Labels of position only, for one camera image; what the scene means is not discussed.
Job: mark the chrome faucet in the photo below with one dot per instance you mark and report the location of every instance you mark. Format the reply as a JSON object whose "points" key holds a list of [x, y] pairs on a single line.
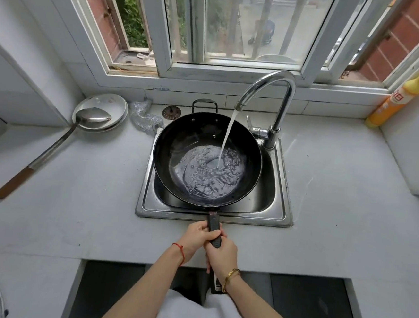
{"points": [[285, 108]]}

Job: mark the white window frame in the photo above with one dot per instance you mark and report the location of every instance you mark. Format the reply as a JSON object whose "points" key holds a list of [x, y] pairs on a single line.
{"points": [[235, 69]]}

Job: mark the person's white shirt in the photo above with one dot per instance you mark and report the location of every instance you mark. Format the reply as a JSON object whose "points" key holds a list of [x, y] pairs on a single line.
{"points": [[195, 317]]}

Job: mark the water stream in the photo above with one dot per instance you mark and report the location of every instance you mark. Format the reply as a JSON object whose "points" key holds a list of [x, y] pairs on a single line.
{"points": [[227, 140]]}

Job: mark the parked scooter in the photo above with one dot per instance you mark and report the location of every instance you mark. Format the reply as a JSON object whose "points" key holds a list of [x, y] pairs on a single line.
{"points": [[262, 33]]}

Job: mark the silver steel wool scrubber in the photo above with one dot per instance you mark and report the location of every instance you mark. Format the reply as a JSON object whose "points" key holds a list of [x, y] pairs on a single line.
{"points": [[143, 118]]}

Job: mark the black wok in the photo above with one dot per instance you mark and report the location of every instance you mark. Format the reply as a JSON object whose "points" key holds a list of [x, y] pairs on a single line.
{"points": [[181, 151]]}

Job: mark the person's left hand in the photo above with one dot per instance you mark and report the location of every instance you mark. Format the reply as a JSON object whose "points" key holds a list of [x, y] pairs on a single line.
{"points": [[193, 238]]}

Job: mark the stainless steel sink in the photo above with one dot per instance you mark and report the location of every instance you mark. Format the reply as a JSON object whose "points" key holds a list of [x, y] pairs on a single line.
{"points": [[274, 206]]}

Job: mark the white basin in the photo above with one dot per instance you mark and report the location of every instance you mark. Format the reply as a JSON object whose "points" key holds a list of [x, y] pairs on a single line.
{"points": [[275, 58]]}

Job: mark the person's right fingers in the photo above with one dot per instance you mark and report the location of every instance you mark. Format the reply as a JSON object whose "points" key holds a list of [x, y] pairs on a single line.
{"points": [[209, 256]]}

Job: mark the person's right forearm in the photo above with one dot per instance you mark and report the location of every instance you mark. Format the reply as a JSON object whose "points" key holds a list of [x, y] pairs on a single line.
{"points": [[258, 307]]}

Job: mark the person's left thumb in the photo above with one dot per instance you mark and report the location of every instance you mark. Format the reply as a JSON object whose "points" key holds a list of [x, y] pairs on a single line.
{"points": [[213, 234]]}

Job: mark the person's right hand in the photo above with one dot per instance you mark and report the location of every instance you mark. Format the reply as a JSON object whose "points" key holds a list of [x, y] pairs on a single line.
{"points": [[225, 255]]}

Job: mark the yellow detergent bottle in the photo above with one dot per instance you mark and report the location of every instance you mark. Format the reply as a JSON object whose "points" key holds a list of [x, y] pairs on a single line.
{"points": [[393, 102]]}

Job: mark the round sink drain strainer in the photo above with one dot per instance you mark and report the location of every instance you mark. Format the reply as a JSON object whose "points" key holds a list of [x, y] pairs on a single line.
{"points": [[171, 112]]}

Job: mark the person's left forearm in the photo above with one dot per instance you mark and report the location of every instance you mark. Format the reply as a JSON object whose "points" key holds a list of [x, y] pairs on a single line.
{"points": [[146, 290]]}

